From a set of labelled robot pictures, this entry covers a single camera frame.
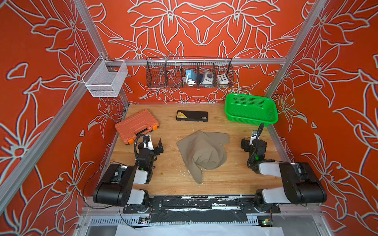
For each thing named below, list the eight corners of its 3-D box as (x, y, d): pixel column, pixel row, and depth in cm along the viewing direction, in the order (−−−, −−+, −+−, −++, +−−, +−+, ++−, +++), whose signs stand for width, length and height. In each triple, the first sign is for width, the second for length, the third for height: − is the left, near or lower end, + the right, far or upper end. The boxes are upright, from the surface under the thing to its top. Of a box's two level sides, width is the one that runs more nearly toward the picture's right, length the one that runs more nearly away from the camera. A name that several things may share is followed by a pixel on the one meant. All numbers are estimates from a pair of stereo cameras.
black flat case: (176, 122, 111) (176, 119, 108) (177, 113, 117) (176, 110, 114) (208, 122, 111) (208, 119, 108) (207, 113, 117) (207, 110, 114)
